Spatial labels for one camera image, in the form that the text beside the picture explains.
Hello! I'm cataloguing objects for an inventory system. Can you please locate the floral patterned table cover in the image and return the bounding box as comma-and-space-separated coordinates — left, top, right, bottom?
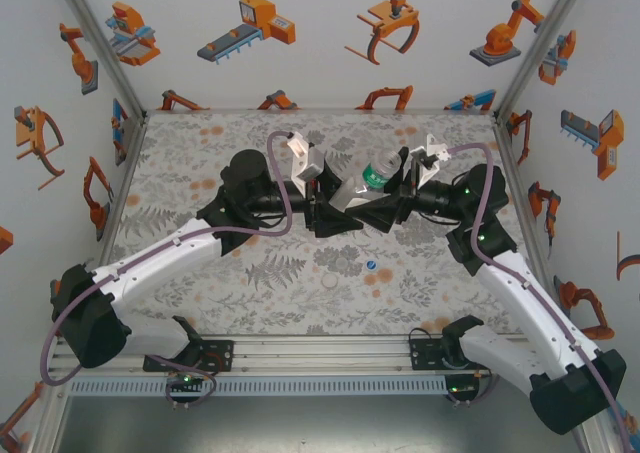
99, 111, 551, 337

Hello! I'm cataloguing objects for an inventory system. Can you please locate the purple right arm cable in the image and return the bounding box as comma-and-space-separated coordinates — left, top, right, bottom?
446, 142, 634, 453

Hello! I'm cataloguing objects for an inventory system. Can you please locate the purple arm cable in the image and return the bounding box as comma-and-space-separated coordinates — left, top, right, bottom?
40, 131, 296, 410
446, 142, 634, 453

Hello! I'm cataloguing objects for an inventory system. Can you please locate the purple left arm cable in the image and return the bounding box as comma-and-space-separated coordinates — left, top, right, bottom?
40, 131, 296, 410

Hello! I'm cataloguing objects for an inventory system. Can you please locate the aluminium side frame rail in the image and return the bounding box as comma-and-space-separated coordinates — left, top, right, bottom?
492, 115, 561, 304
94, 112, 150, 274

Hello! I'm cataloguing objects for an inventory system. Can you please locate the aluminium rear frame rail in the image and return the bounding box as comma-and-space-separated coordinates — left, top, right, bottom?
144, 105, 497, 116

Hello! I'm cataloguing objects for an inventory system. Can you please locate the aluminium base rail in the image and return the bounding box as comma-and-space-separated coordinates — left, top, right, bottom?
49, 335, 534, 374

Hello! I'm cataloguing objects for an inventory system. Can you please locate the aluminium frame post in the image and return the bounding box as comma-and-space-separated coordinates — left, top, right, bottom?
572, 425, 619, 453
27, 390, 71, 453
49, 0, 150, 122
492, 0, 596, 122

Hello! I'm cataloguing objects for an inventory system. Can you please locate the grey slotted cable duct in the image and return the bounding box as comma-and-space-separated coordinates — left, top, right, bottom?
67, 376, 481, 397

